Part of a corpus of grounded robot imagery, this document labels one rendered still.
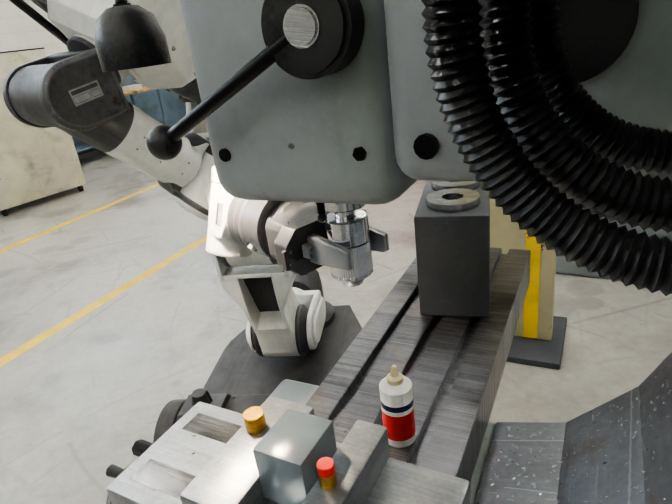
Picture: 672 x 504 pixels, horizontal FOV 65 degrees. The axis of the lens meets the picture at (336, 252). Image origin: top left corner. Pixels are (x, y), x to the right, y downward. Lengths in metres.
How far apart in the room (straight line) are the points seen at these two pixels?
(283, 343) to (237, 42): 1.09
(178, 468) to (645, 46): 0.56
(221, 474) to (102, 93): 0.56
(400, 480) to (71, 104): 0.64
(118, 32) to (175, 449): 0.45
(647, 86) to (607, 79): 0.02
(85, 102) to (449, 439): 0.67
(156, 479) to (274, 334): 0.84
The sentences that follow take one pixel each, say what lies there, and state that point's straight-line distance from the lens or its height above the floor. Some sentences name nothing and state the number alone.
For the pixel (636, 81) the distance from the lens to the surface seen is 0.35.
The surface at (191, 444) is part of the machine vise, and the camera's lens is 0.66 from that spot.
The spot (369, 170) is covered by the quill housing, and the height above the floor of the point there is 1.35.
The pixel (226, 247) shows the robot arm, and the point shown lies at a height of 1.20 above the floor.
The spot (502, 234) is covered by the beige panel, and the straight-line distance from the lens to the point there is 2.40.
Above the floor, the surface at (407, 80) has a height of 1.41.
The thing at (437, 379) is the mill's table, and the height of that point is 0.97.
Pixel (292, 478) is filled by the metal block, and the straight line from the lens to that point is 0.51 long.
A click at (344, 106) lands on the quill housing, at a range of 0.41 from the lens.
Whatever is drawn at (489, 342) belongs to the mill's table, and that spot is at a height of 0.97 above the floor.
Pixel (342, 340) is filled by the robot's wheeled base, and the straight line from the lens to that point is 1.64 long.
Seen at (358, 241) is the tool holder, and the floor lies 1.25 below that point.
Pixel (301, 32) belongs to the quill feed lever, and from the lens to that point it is 0.38.
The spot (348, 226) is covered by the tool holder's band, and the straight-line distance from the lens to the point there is 0.54.
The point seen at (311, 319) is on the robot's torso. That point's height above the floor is 0.73.
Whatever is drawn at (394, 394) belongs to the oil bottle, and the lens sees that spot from 0.65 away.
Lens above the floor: 1.45
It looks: 23 degrees down
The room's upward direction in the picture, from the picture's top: 7 degrees counter-clockwise
